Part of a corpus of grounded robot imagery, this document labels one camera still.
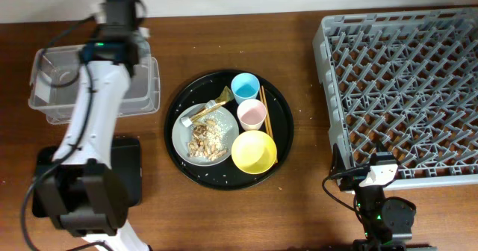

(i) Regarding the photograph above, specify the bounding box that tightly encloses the clear plastic waste bin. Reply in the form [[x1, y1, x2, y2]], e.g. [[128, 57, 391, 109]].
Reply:
[[28, 43, 160, 125]]

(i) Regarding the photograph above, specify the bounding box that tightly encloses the gold snack wrapper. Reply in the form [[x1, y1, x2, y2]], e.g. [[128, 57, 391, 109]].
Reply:
[[180, 86, 234, 127]]

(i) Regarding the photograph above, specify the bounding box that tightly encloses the yellow plastic bowl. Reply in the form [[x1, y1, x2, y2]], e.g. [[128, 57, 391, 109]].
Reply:
[[232, 131, 278, 175]]

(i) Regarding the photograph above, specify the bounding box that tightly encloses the blue plastic cup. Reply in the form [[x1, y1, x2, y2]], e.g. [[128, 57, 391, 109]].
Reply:
[[231, 72, 260, 104]]

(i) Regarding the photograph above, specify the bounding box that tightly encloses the peanut shells and rice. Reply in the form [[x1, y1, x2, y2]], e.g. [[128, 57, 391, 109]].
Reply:
[[187, 119, 227, 161]]

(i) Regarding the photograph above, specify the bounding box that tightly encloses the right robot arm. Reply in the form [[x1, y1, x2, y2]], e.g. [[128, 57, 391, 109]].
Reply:
[[326, 141, 416, 251]]

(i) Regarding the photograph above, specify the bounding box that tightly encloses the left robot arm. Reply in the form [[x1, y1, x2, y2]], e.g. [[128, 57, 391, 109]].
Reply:
[[26, 0, 151, 250]]

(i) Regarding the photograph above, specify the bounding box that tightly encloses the pink plastic cup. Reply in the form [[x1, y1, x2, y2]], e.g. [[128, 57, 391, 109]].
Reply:
[[237, 99, 266, 131]]

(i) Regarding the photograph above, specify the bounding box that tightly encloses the wooden chopstick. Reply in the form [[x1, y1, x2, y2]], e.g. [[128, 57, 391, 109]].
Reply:
[[258, 90, 272, 137], [260, 85, 279, 164]]

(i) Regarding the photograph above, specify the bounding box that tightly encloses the black rectangular bin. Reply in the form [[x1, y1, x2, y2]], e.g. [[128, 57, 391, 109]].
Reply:
[[34, 137, 142, 207]]

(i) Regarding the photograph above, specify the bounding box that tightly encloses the grey dishwasher rack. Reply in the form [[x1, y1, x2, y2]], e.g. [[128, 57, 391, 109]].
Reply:
[[313, 7, 477, 189]]

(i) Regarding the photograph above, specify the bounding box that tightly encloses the round black tray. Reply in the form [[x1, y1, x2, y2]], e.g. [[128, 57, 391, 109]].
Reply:
[[164, 69, 294, 191]]

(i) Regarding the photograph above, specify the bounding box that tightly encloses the grey plate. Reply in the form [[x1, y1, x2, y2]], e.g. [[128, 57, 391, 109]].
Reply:
[[171, 103, 239, 167]]

